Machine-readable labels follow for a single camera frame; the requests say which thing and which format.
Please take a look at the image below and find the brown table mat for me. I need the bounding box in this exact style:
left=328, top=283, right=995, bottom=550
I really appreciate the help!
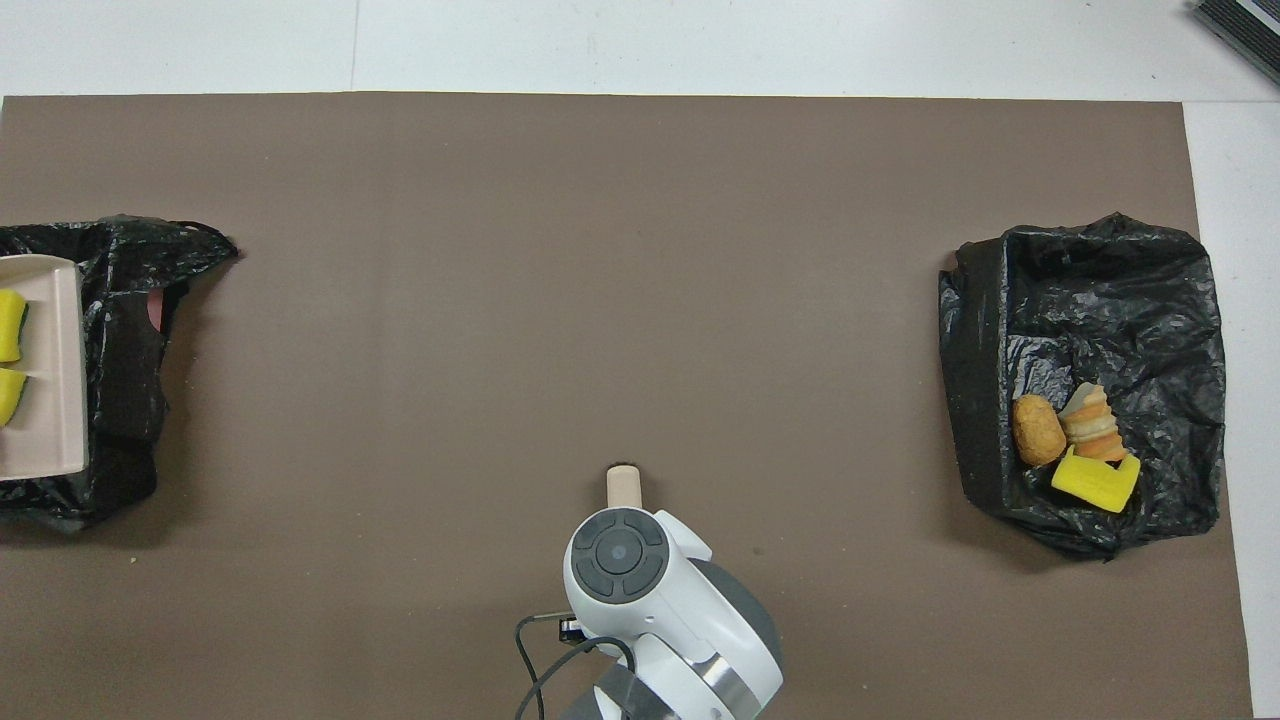
left=0, top=92, right=1256, bottom=720

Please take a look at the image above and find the dark grey ribbed device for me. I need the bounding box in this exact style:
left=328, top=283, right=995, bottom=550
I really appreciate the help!
left=1190, top=0, right=1280, bottom=86

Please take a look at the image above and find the black bin bag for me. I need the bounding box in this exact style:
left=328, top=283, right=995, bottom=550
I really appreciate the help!
left=938, top=212, right=1227, bottom=561
left=0, top=214, right=241, bottom=533

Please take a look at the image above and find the yellow notched sponge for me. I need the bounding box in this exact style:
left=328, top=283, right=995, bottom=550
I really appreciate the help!
left=1050, top=445, right=1142, bottom=514

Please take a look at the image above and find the beige plastic dustpan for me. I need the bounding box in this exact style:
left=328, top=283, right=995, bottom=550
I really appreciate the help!
left=0, top=254, right=89, bottom=483

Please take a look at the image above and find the left black bin bag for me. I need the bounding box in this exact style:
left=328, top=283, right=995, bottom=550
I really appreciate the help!
left=0, top=214, right=241, bottom=533

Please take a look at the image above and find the brown bread roll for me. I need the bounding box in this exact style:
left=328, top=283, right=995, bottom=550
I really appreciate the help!
left=1012, top=394, right=1068, bottom=468

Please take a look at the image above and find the right black bin bag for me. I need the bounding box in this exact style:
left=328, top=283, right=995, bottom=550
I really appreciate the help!
left=938, top=212, right=1227, bottom=561

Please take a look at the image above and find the striped croissant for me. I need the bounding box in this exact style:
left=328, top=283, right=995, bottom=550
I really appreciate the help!
left=1060, top=385, right=1129, bottom=463

